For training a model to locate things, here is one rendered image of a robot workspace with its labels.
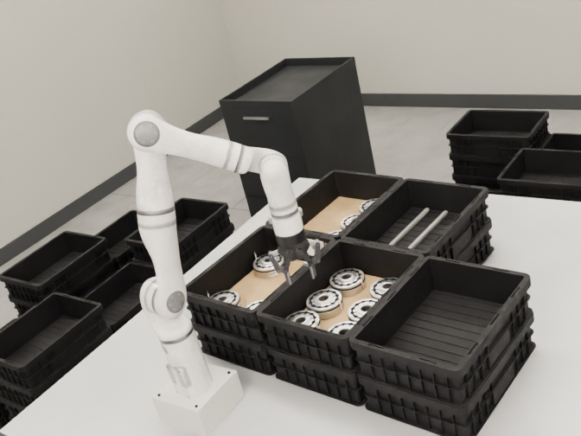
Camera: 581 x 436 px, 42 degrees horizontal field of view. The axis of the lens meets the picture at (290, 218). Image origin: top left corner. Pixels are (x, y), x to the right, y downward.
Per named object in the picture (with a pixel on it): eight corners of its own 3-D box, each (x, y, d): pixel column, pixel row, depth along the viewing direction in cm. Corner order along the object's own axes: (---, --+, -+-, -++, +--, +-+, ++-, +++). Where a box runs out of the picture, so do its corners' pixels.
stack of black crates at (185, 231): (201, 334, 340) (171, 248, 319) (153, 322, 357) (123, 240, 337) (252, 284, 367) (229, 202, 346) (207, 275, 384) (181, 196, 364)
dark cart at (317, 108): (327, 265, 395) (289, 103, 354) (258, 253, 421) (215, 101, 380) (382, 207, 437) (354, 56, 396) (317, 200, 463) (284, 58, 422)
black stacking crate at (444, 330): (465, 413, 170) (459, 374, 165) (355, 378, 189) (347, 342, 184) (535, 313, 195) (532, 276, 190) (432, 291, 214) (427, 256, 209)
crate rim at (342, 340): (347, 348, 184) (345, 340, 183) (255, 321, 203) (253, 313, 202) (427, 261, 210) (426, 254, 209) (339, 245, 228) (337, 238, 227)
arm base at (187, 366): (194, 400, 198) (175, 348, 191) (172, 390, 204) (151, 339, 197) (219, 379, 204) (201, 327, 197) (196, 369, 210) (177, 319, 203)
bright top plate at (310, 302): (328, 314, 207) (328, 312, 207) (299, 307, 213) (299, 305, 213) (348, 294, 214) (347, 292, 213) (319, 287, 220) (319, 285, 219)
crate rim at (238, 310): (264, 230, 247) (262, 224, 246) (339, 245, 229) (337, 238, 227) (178, 298, 222) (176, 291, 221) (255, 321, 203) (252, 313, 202)
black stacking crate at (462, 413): (470, 450, 175) (464, 411, 170) (362, 412, 194) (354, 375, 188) (539, 347, 200) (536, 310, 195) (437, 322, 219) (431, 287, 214)
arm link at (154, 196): (126, 110, 183) (137, 212, 190) (124, 114, 174) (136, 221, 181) (165, 107, 184) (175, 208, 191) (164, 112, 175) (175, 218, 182)
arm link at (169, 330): (130, 287, 191) (152, 342, 198) (152, 295, 184) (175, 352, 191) (159, 268, 196) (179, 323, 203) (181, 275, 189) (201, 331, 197)
